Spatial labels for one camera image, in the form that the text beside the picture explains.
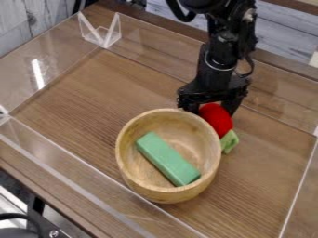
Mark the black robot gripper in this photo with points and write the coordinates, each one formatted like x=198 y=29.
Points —
x=215 y=84

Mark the red plush strawberry toy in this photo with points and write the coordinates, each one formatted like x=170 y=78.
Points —
x=219 y=119

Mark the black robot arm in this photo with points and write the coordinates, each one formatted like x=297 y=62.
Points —
x=231 y=29

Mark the light wooden bowl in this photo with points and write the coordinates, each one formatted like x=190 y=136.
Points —
x=191 y=136

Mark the green rectangular block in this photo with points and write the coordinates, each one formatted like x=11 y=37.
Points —
x=174 y=166

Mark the clear acrylic enclosure wall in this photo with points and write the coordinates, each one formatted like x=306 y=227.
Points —
x=70 y=93

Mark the clear acrylic corner bracket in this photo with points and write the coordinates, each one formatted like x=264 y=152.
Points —
x=101 y=36

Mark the black table leg bracket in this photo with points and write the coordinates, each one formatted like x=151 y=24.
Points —
x=55 y=226

